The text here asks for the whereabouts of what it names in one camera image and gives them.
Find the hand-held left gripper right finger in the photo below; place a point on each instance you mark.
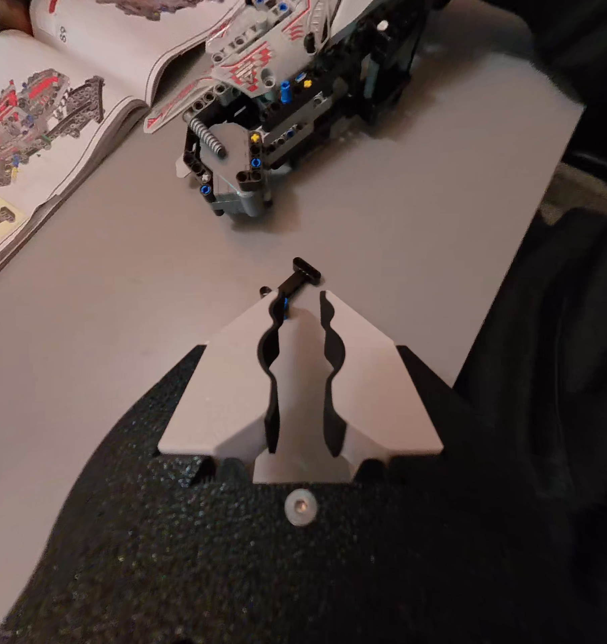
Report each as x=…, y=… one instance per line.
x=384, y=397

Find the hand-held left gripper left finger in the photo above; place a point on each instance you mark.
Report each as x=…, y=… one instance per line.
x=218, y=397

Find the small black brick connector piece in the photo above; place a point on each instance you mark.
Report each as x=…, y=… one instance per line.
x=303, y=269

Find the grey red brick truck model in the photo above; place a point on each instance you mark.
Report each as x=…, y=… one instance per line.
x=243, y=60

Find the grey desk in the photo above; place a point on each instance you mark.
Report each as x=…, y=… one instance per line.
x=384, y=241

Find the person's black clothed body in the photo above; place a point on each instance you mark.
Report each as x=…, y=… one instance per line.
x=560, y=402

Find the open instruction booklet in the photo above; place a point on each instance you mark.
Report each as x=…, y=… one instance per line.
x=107, y=55

